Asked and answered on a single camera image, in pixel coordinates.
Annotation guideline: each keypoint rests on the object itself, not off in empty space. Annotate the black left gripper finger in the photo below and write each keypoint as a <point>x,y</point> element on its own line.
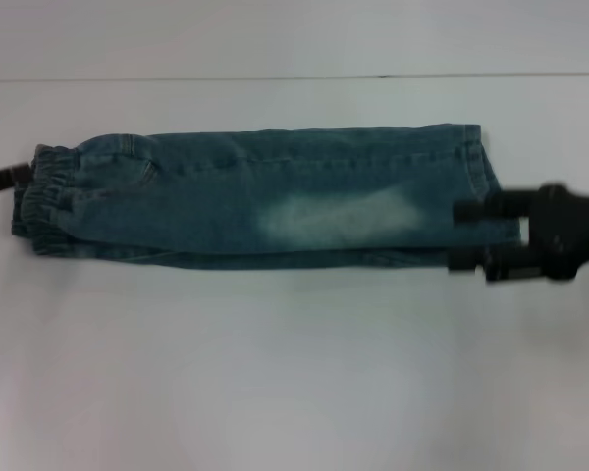
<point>5,179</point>

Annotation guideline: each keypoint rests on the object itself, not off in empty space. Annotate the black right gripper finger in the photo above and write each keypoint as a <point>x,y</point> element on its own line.
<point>496,208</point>
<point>491,265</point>

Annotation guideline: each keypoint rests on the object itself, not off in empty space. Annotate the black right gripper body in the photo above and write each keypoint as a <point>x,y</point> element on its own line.
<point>564,230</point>

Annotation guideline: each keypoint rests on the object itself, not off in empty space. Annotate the blue denim shorts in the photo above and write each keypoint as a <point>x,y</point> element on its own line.
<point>255,211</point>

